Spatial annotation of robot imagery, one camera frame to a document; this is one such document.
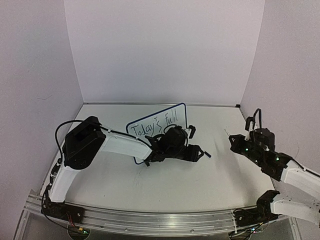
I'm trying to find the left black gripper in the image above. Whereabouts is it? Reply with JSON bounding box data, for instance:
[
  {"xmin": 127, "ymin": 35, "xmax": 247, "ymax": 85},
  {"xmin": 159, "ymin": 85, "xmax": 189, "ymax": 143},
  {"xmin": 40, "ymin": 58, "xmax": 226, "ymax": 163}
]
[{"xmin": 168, "ymin": 144, "xmax": 204, "ymax": 162}]

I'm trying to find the blue framed whiteboard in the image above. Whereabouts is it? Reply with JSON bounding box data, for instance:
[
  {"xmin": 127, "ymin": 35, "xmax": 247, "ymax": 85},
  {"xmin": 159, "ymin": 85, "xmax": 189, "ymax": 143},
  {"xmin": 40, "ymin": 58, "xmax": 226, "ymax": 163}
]
[{"xmin": 126, "ymin": 103, "xmax": 187, "ymax": 165}]

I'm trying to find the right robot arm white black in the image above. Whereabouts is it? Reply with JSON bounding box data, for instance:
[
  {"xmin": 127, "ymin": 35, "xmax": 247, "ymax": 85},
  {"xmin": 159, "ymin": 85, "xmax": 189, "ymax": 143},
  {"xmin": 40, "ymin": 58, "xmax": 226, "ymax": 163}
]
[{"xmin": 228, "ymin": 128, "xmax": 320, "ymax": 227}]

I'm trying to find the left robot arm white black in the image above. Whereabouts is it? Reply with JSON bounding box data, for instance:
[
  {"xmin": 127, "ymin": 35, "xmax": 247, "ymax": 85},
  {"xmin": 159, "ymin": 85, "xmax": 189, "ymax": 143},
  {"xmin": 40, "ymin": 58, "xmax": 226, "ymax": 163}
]
[{"xmin": 45, "ymin": 116, "xmax": 205, "ymax": 218}]

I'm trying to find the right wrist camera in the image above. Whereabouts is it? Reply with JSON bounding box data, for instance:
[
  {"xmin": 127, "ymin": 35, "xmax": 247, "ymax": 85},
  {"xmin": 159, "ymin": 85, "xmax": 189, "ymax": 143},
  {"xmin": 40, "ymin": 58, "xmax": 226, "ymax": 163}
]
[{"xmin": 244, "ymin": 116, "xmax": 256, "ymax": 141}]

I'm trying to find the right camera black cable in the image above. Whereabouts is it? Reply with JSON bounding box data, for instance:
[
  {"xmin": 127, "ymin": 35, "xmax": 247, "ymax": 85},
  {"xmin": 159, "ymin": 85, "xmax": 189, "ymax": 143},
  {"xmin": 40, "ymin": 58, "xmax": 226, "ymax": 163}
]
[{"xmin": 252, "ymin": 108, "xmax": 263, "ymax": 130}]

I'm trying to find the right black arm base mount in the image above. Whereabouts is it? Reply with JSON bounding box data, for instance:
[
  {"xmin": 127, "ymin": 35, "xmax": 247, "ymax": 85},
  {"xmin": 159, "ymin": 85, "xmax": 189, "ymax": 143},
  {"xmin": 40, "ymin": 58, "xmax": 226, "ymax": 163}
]
[{"xmin": 232, "ymin": 203, "xmax": 279, "ymax": 227}]

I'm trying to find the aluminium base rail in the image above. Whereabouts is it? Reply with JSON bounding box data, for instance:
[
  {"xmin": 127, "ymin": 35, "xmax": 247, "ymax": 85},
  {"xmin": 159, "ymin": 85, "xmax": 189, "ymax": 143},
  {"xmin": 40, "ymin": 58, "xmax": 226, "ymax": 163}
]
[{"xmin": 14, "ymin": 193, "xmax": 259, "ymax": 240}]

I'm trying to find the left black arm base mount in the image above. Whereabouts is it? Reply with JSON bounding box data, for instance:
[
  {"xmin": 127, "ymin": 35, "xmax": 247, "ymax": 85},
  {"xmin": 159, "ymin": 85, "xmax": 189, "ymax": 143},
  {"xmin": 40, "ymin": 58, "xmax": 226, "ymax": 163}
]
[{"xmin": 41, "ymin": 199, "xmax": 85, "ymax": 224}]

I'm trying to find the left base cable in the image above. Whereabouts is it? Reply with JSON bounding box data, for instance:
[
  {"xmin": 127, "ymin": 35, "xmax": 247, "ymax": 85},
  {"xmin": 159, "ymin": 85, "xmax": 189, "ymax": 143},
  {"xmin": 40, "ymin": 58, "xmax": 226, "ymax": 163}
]
[{"xmin": 38, "ymin": 204, "xmax": 86, "ymax": 236}]

